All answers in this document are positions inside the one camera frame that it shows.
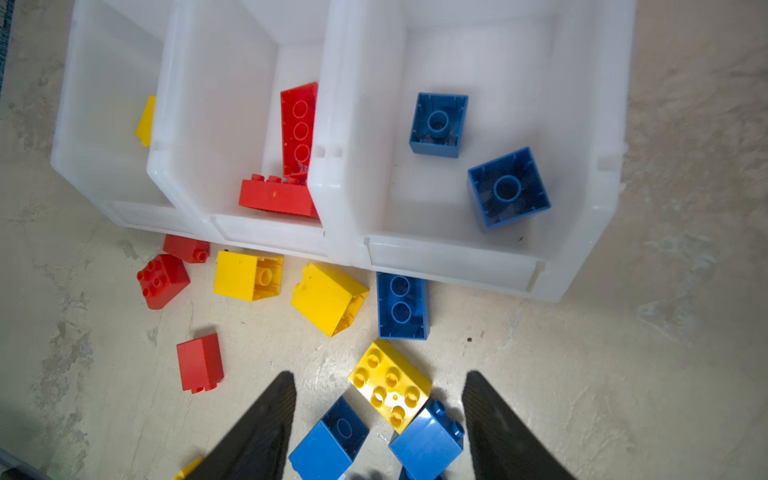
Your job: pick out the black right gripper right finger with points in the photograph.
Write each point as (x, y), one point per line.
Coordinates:
(501, 445)

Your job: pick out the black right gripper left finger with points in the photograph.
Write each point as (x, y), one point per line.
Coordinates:
(256, 446)

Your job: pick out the blue square lego brick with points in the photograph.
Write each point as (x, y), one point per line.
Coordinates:
(437, 126)

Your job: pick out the long red lego brick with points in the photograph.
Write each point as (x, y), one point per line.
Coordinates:
(276, 195)

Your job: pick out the small yellow lego brick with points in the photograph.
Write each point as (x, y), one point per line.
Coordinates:
(186, 471)

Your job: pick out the yellow studded lego brick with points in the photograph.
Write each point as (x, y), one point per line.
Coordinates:
(391, 384)

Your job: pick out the blue two-stud lego brick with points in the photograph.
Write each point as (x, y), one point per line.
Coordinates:
(403, 307)

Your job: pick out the small red lego brick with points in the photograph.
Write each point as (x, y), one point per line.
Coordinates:
(186, 249)

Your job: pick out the white right plastic bin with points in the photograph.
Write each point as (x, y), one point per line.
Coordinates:
(549, 75)

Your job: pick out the white plastic bin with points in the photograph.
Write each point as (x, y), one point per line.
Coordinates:
(112, 66)
(549, 75)
(217, 120)

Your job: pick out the white middle plastic bin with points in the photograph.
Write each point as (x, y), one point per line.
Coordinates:
(217, 120)

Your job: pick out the white left plastic bin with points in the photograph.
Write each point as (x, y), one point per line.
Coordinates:
(112, 66)

